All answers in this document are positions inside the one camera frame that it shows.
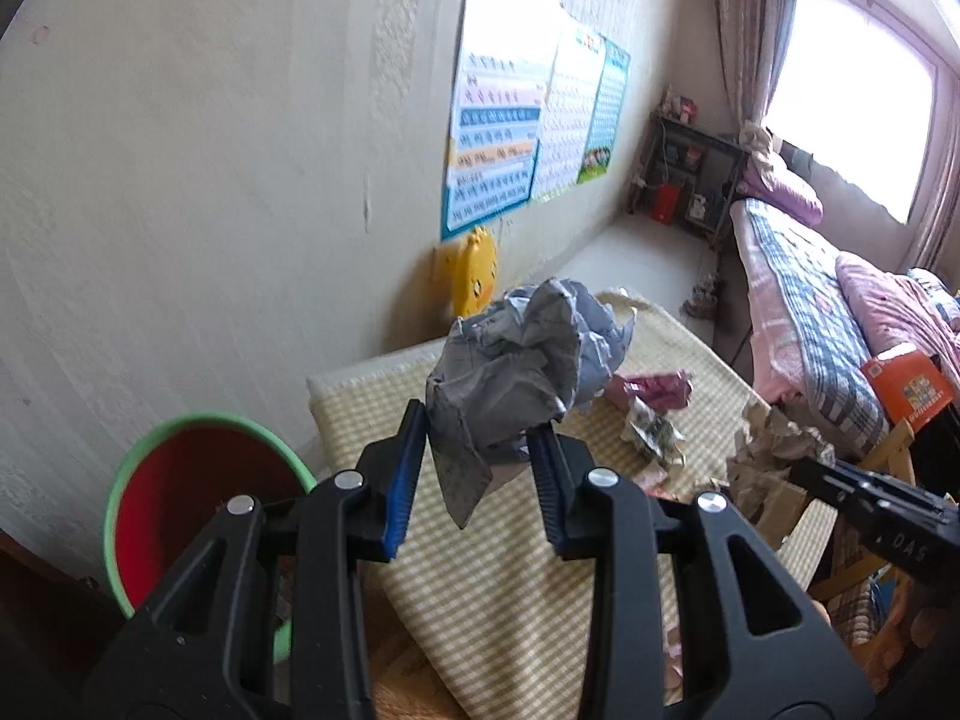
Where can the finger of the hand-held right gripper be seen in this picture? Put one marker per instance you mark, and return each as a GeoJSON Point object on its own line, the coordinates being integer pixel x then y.
{"type": "Point", "coordinates": [825, 481]}

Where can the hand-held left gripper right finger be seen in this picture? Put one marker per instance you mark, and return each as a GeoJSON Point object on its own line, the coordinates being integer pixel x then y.
{"type": "Point", "coordinates": [551, 495]}

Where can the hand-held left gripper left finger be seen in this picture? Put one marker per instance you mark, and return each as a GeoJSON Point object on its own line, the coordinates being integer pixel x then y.
{"type": "Point", "coordinates": [401, 495]}

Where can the brown paper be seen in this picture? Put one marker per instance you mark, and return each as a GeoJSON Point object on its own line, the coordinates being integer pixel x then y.
{"type": "Point", "coordinates": [772, 450]}

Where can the large grey paper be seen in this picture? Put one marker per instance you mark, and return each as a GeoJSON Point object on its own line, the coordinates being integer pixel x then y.
{"type": "Point", "coordinates": [517, 367]}

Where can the green trash bin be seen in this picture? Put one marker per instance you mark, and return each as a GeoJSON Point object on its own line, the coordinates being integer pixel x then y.
{"type": "Point", "coordinates": [187, 495]}

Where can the wooden chair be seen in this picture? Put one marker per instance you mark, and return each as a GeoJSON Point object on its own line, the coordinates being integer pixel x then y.
{"type": "Point", "coordinates": [896, 450]}

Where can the orange book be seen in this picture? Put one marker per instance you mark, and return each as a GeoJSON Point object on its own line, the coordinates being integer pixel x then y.
{"type": "Point", "coordinates": [907, 390]}

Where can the checked tablecloth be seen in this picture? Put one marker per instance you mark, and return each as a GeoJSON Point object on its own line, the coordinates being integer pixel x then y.
{"type": "Point", "coordinates": [487, 615]}

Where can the pink snack wrapper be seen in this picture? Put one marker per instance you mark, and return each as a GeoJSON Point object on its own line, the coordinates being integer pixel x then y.
{"type": "Point", "coordinates": [660, 390]}

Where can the bed with plaid quilt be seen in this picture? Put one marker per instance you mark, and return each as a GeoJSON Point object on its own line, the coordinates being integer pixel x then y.
{"type": "Point", "coordinates": [795, 292]}

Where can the pink blanket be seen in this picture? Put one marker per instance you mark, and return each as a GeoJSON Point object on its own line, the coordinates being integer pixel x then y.
{"type": "Point", "coordinates": [892, 300]}

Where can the pair of shoes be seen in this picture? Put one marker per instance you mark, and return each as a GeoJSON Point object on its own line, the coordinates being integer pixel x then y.
{"type": "Point", "coordinates": [705, 300]}

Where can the yellow duck toy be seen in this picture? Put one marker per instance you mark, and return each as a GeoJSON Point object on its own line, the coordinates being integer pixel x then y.
{"type": "Point", "coordinates": [476, 274]}

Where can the purple pillow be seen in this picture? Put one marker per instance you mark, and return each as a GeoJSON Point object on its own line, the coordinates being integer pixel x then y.
{"type": "Point", "coordinates": [784, 195]}

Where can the red box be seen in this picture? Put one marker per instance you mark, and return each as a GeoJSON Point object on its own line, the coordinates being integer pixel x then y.
{"type": "Point", "coordinates": [665, 202]}

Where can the patterned curtain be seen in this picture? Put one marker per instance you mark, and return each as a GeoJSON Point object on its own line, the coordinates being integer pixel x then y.
{"type": "Point", "coordinates": [750, 30]}
{"type": "Point", "coordinates": [937, 180]}

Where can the dark metal shelf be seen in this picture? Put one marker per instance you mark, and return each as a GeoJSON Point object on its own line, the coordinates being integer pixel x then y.
{"type": "Point", "coordinates": [720, 157]}

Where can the dark wooden furniture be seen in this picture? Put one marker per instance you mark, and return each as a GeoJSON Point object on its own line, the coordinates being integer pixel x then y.
{"type": "Point", "coordinates": [45, 600]}

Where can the window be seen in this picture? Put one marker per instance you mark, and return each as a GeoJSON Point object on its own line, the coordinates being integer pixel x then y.
{"type": "Point", "coordinates": [855, 90]}

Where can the blue lettered wall poster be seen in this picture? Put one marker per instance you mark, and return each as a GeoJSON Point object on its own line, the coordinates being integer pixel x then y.
{"type": "Point", "coordinates": [495, 127]}

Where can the white chart wall poster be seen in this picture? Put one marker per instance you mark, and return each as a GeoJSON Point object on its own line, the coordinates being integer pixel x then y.
{"type": "Point", "coordinates": [566, 112]}

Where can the green chart wall poster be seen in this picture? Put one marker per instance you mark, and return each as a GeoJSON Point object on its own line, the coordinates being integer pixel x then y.
{"type": "Point", "coordinates": [604, 112]}

